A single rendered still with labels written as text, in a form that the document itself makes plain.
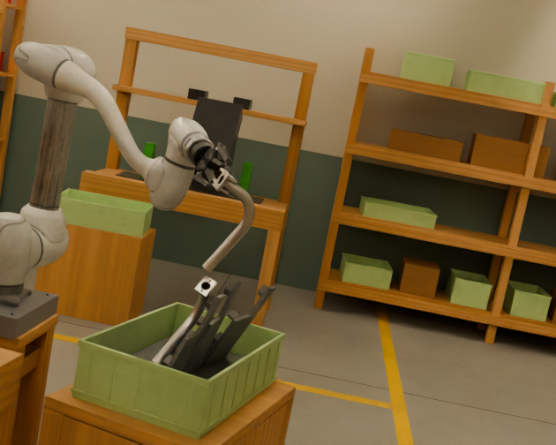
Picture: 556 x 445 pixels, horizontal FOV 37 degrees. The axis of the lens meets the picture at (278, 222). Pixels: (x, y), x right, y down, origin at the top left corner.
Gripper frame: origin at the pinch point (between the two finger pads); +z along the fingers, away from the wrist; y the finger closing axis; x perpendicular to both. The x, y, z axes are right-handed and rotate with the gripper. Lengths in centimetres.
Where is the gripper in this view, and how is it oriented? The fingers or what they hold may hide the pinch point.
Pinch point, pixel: (224, 180)
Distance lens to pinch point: 229.9
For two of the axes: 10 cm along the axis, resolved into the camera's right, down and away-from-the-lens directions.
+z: 3.9, 4.4, -8.1
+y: 6.1, -7.8, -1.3
